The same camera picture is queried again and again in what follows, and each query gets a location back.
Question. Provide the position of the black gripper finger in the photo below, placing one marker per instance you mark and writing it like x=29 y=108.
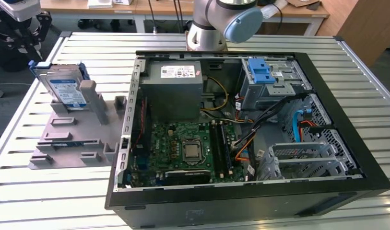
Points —
x=9 y=38
x=39 y=28

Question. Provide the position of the hard disk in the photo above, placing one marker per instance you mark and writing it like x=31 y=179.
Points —
x=65 y=91

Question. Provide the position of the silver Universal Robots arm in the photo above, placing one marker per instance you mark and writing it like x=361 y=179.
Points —
x=207 y=36

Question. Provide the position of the silver metal disk bay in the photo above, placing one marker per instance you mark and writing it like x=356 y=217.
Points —
x=310 y=161

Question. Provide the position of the black mesh wastebasket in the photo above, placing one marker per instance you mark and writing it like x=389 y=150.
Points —
x=13 y=65

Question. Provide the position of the small white box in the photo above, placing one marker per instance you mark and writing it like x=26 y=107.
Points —
x=122 y=2

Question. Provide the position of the grey plastic parts rack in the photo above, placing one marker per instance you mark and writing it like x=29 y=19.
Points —
x=79 y=134

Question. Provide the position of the grey power supply unit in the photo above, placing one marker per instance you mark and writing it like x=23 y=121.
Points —
x=169 y=100

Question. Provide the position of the green motherboard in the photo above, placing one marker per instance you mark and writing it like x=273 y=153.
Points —
x=169 y=134

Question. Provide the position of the silver CPU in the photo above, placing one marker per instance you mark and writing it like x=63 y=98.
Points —
x=191 y=151

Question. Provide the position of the blue plastic drive latch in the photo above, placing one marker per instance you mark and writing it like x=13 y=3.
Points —
x=261 y=72

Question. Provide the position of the grey metal drive cage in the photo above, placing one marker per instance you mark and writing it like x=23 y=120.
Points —
x=255 y=95

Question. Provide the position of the RAM stick with blue edge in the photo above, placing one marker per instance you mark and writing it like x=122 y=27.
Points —
x=226 y=148

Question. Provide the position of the black graphics card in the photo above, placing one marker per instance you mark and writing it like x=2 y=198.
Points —
x=189 y=176

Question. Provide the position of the brown cardboard piece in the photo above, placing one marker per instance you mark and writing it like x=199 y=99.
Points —
x=302 y=3

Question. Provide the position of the black open PC case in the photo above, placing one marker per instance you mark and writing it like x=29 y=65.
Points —
x=214 y=210

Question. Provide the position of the wooden cabinet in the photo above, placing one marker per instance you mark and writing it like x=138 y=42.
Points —
x=368 y=28

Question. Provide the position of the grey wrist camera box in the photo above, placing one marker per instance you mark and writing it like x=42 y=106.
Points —
x=22 y=12

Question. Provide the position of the wooden desk white frame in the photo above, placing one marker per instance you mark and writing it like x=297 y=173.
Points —
x=310 y=13
x=70 y=7

